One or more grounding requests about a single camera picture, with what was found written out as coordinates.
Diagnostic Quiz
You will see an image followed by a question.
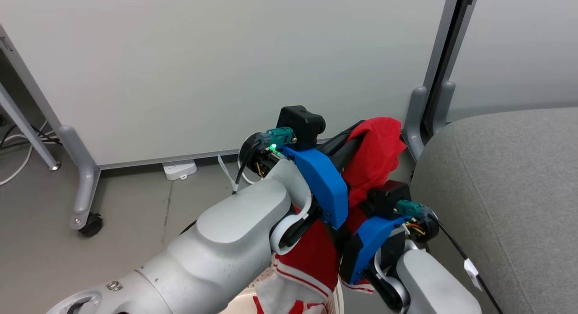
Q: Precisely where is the grey partition foot with caster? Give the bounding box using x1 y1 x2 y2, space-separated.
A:
58 124 102 231

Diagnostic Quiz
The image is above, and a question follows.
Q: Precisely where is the teal left camera connector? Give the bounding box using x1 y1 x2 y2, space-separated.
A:
266 127 297 148

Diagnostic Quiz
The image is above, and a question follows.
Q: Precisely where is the teal camera connector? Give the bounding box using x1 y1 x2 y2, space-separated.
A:
266 127 297 148
396 199 429 218

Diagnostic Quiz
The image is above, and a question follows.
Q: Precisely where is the grey metal table leg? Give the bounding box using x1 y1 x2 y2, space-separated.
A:
0 81 62 172

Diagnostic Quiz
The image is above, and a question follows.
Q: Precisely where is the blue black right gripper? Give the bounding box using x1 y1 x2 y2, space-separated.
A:
339 216 408 286

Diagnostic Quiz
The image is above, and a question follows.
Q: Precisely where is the black floor cable bundle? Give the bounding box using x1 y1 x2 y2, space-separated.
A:
0 123 63 148

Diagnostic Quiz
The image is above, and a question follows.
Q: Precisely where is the teal right camera connector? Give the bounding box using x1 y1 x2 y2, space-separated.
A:
396 199 429 218

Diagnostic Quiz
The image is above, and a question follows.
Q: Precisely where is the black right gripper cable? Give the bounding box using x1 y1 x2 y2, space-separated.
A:
428 214 505 314

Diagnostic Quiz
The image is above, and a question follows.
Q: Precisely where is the wide white partition panel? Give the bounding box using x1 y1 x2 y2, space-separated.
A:
0 0 461 171

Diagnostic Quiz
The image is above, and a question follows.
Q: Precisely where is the black caster wheel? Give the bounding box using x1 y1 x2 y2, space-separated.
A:
78 213 104 238

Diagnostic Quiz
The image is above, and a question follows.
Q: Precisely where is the cream laundry basket brown rim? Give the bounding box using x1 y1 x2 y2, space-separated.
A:
233 268 345 314

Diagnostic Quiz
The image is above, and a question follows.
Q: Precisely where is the grey fabric sofa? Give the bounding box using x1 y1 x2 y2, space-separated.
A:
409 107 578 314

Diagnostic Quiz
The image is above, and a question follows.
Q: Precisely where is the white cable tag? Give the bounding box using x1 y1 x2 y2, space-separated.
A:
463 258 480 291

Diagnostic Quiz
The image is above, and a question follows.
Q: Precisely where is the white power strip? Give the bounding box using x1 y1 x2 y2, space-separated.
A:
162 159 198 182

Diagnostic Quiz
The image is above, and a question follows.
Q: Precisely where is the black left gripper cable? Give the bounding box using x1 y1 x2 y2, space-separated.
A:
233 140 263 196

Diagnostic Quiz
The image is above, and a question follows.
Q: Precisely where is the long white floor cable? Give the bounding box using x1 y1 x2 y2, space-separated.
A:
0 120 48 187

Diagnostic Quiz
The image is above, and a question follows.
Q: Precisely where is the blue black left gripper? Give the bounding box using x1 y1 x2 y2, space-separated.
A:
271 120 366 230

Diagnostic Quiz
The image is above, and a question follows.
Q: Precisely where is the narrow white partition panel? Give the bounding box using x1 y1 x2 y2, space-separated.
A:
445 0 578 123

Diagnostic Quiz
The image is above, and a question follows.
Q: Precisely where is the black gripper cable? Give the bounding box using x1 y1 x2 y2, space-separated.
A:
428 214 505 314
233 140 263 196

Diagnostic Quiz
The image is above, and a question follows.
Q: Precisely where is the red white clothing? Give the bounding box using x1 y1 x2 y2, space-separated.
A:
253 117 407 314

